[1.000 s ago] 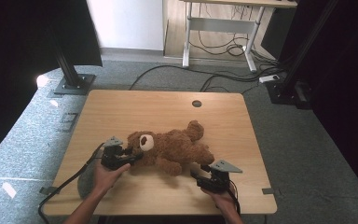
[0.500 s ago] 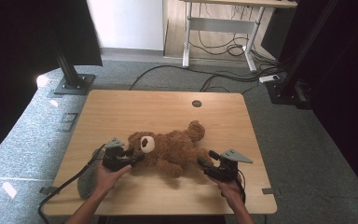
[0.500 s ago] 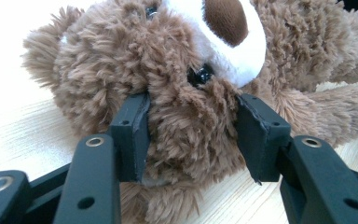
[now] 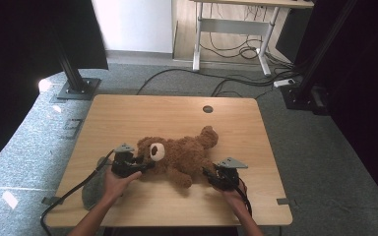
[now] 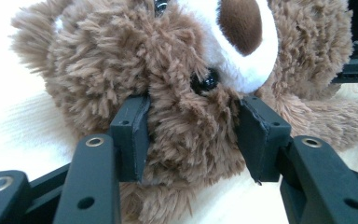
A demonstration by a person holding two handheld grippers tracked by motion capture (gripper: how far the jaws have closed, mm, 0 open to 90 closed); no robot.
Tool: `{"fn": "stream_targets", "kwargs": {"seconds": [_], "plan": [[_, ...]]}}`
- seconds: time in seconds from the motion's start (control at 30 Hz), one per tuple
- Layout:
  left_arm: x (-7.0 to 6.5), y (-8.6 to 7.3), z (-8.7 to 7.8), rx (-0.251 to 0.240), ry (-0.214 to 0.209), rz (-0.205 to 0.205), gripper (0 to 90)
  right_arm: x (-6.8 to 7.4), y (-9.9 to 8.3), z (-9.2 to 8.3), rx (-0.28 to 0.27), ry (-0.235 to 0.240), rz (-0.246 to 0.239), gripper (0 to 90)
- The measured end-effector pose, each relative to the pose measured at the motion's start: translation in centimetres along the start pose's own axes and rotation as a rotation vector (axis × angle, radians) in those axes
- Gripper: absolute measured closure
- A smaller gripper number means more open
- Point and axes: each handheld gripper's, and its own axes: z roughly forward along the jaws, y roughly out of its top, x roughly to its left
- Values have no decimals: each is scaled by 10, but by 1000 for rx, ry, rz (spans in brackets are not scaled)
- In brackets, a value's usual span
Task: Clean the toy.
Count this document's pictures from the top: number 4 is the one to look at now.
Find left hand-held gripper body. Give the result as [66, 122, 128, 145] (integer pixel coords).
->
[111, 143, 146, 179]

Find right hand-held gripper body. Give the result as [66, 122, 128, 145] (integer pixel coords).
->
[212, 156, 249, 192]

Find brown teddy bear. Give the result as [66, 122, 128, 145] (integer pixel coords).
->
[136, 125, 220, 190]

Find gray cloth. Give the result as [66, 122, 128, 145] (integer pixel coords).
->
[82, 156, 112, 210]

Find person's right hand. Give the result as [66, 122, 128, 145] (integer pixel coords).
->
[221, 183, 249, 214]

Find person's left hand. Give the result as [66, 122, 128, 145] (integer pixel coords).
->
[102, 170, 143, 204]

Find black slanted metal stand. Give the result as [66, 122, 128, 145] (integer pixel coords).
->
[280, 0, 358, 116]

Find white power strip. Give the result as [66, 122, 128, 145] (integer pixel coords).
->
[273, 78, 296, 89]

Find dark curtain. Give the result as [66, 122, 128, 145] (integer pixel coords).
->
[0, 0, 109, 176]
[275, 0, 378, 214]

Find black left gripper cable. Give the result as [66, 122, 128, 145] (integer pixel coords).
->
[39, 149, 116, 236]

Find gray table bracket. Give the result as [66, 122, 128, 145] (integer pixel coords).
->
[41, 196, 66, 207]
[276, 198, 298, 207]

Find black stand with base plate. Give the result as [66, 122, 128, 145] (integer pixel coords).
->
[53, 32, 101, 101]

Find long black floor cable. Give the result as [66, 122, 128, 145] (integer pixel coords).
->
[136, 68, 304, 98]

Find coiled black cables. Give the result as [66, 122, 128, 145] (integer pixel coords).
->
[199, 32, 267, 61]

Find white metal desk frame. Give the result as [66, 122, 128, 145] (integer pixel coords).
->
[190, 0, 315, 77]

